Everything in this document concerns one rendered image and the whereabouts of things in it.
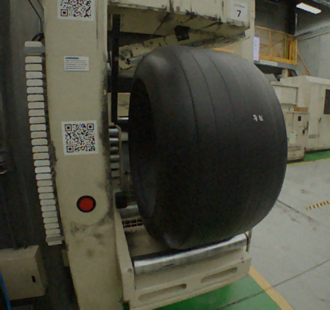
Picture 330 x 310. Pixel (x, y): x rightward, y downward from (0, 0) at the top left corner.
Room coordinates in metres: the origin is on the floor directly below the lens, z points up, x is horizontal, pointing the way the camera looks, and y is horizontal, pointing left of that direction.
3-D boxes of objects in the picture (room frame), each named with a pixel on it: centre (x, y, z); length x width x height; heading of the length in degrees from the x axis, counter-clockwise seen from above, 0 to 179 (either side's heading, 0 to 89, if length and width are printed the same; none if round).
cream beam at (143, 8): (0.91, -0.05, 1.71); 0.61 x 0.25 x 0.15; 108
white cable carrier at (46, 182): (0.44, 0.28, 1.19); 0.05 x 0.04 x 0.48; 18
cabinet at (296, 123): (4.72, -3.06, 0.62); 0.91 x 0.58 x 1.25; 108
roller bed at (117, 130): (0.88, 0.30, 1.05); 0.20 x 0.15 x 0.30; 108
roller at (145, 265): (0.46, -0.08, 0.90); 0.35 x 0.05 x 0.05; 108
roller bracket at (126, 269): (0.53, 0.14, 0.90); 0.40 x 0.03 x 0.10; 18
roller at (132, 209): (0.72, 0.01, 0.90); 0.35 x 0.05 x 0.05; 108
